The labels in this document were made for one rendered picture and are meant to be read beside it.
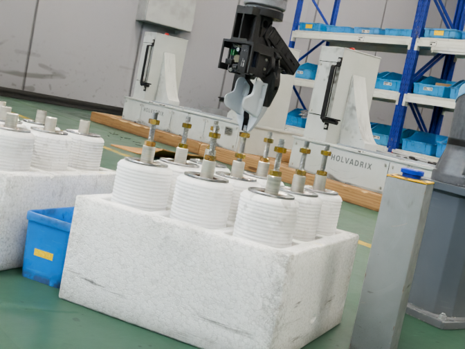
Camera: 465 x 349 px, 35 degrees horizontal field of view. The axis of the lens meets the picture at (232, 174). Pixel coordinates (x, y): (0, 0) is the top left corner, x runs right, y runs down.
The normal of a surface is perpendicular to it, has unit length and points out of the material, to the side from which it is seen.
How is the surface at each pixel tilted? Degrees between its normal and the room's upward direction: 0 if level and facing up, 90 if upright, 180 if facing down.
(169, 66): 67
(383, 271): 90
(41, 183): 90
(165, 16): 90
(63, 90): 90
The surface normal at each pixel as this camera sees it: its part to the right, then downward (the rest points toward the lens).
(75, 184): 0.90, 0.22
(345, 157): -0.80, -0.10
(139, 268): -0.42, 0.00
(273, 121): 0.57, 0.19
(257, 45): 0.74, 0.21
